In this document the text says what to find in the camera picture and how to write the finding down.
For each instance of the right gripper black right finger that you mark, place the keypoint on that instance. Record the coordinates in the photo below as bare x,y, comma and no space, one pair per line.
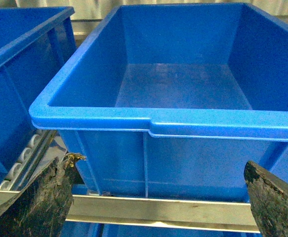
268,197

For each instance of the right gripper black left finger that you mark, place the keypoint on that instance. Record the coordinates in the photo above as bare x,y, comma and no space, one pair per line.
41,207

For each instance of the blue plastic bin with buttons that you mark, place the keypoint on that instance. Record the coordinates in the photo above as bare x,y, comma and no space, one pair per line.
34,44

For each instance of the white roller track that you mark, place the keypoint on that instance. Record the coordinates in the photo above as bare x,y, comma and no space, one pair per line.
21,172

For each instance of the empty blue plastic bin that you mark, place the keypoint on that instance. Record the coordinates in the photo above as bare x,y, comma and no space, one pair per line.
172,100

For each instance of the steel front rack rail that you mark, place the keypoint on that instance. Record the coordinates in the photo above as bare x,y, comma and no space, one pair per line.
164,213

